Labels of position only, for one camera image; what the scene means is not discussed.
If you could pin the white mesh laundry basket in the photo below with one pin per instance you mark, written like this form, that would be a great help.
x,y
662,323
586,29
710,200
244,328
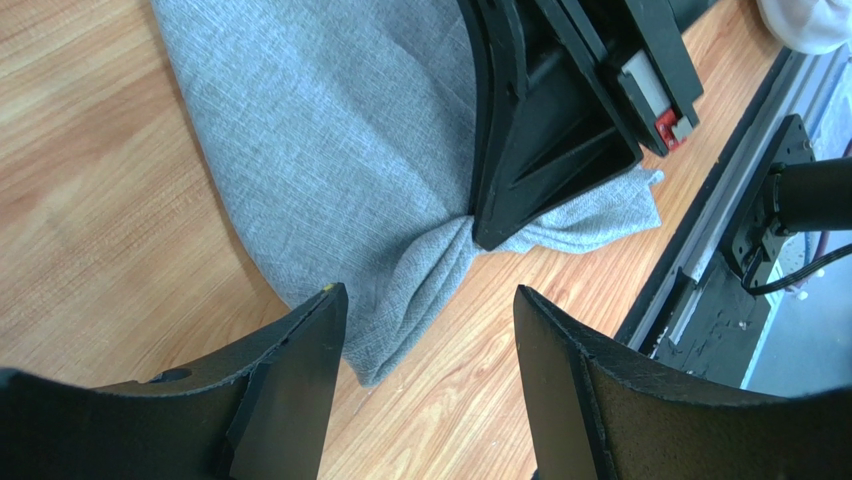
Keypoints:
x,y
813,27

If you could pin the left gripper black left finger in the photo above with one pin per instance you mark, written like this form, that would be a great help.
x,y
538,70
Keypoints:
x,y
257,408

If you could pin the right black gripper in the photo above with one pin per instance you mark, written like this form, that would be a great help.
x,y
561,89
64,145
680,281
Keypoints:
x,y
565,93

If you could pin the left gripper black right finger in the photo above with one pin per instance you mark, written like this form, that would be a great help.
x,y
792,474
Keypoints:
x,y
600,410

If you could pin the grey cloth napkin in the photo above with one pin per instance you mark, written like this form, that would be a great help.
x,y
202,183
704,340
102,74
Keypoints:
x,y
339,135

